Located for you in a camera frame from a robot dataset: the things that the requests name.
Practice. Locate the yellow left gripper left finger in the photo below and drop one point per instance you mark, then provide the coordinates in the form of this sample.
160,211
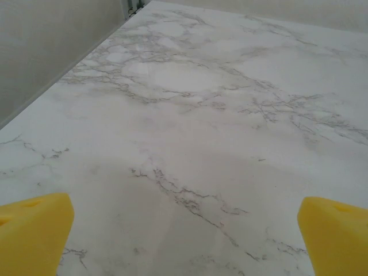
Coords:
28,244

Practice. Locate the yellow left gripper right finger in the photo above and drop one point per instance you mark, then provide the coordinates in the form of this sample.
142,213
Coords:
339,244

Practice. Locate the aluminium frame post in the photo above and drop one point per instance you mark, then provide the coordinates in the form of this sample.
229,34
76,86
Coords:
135,5

